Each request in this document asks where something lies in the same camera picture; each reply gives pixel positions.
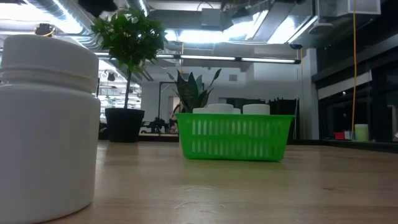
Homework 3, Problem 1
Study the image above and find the green plastic slotted basket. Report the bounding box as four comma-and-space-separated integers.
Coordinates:
175, 112, 295, 162

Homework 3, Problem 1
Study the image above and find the striped snake plant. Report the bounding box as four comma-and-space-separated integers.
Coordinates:
167, 68, 223, 114

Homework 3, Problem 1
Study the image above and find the long ceiling light strip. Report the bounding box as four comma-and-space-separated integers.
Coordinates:
155, 54, 302, 65

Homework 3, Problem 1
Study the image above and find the black plant pot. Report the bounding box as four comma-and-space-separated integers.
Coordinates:
104, 108, 146, 143

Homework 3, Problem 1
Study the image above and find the green leafy tree plant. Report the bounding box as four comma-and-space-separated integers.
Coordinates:
90, 6, 169, 110

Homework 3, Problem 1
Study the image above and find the pale green cup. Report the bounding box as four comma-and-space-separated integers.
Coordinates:
354, 123, 369, 142

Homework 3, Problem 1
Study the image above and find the round ceiling fixture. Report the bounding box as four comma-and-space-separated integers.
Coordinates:
34, 23, 57, 37

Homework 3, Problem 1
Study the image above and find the thin yellow cord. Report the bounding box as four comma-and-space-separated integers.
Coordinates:
351, 0, 358, 131

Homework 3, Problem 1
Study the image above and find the white ceiling duct box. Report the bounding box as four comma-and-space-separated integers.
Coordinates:
317, 0, 382, 17

